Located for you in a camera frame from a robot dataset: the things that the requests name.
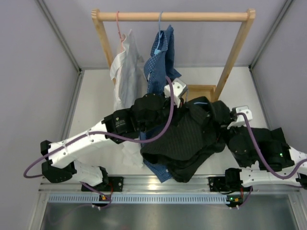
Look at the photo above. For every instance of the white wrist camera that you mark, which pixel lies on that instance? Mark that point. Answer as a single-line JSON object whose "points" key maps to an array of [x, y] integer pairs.
{"points": [[238, 114], [179, 90]]}

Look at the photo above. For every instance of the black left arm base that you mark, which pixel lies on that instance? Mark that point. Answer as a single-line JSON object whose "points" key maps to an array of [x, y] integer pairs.
{"points": [[115, 184]]}

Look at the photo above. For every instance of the blue checked shirt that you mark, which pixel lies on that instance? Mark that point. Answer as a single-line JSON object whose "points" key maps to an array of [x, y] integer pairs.
{"points": [[156, 69]]}

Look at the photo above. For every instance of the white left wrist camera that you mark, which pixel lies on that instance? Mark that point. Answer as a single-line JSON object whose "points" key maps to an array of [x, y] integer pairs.
{"points": [[179, 90]]}

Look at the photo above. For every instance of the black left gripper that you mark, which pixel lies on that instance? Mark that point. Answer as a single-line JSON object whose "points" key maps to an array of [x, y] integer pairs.
{"points": [[179, 112]]}

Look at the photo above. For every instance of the dark pinstriped shirt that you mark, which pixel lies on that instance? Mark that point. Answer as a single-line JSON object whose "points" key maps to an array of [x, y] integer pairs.
{"points": [[184, 148]]}

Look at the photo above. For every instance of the wooden clothes rack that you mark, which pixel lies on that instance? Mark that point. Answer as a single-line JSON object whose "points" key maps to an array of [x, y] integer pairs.
{"points": [[246, 18]]}

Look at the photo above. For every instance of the light blue slotted cable duct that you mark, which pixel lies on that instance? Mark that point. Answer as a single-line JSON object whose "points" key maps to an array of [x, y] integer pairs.
{"points": [[146, 199]]}

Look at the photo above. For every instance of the pink wire hanger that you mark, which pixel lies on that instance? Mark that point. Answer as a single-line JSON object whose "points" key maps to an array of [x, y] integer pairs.
{"points": [[122, 37]]}

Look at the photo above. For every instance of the aluminium mounting rail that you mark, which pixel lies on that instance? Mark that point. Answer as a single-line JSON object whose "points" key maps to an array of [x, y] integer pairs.
{"points": [[149, 184]]}

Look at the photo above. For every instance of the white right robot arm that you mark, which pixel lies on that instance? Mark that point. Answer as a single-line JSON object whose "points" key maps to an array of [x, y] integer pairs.
{"points": [[263, 156]]}

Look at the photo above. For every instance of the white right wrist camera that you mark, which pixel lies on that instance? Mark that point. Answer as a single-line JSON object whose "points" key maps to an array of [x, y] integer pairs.
{"points": [[238, 114]]}

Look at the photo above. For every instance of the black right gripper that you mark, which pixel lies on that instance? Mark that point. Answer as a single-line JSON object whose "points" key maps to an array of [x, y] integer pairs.
{"points": [[222, 125]]}

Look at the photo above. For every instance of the white shirt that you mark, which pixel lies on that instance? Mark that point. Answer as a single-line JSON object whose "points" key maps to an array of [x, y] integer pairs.
{"points": [[131, 83]]}

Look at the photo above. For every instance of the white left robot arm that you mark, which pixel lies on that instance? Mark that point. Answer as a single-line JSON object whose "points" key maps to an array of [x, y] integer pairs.
{"points": [[62, 162]]}

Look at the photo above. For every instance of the blue hanger with clip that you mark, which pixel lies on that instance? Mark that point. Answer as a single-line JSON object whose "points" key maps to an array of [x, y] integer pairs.
{"points": [[159, 45]]}

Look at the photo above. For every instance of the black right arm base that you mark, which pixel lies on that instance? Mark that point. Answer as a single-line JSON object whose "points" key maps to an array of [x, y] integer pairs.
{"points": [[225, 185]]}

